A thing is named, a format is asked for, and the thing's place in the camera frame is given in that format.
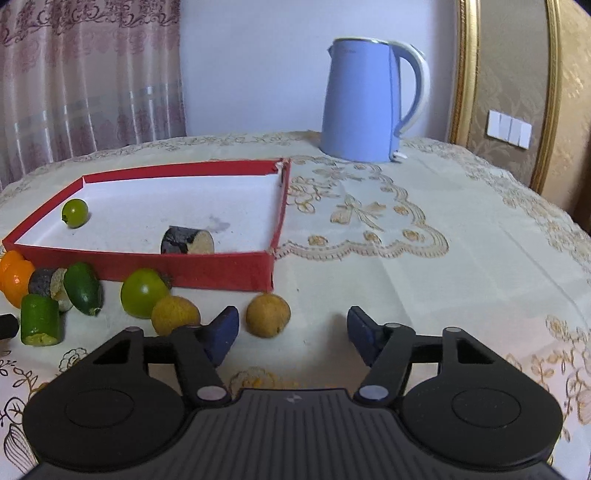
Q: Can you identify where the green cucumber end piece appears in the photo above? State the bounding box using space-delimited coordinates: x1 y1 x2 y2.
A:
64 262 105 317

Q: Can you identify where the red cardboard box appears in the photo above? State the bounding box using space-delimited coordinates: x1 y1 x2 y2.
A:
2 158 293 294

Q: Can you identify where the white wall switch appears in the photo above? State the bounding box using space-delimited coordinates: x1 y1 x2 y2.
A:
487 109 532 151

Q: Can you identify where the orange tangerine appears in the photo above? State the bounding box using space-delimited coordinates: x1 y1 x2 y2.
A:
0 250 36 309

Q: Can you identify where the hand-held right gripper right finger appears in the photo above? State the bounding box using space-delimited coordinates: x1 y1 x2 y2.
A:
347 305 498 409

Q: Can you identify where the dark sugarcane piece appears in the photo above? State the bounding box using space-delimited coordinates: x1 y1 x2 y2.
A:
160 226 216 256
28 268 71 312

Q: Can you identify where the pink patterned curtain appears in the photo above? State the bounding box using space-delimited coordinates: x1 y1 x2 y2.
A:
0 0 188 191

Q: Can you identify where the small green round fruit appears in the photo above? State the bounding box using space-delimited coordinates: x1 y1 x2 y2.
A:
62 199 90 228

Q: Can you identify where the green tangerine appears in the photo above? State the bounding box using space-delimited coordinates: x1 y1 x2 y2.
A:
120 268 172 319

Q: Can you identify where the gold framed wall panel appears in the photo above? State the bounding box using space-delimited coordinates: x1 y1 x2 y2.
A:
445 0 591 220

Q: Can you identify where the brown longan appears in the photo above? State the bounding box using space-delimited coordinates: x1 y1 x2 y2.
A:
246 292 292 339
151 295 202 337

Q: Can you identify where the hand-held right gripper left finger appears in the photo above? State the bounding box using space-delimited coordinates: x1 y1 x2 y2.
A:
93 305 241 409

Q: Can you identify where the blue electric kettle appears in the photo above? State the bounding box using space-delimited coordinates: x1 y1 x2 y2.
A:
320 38 431 164

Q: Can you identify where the green cucumber cut piece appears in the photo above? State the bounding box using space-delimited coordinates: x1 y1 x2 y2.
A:
20 294 64 347

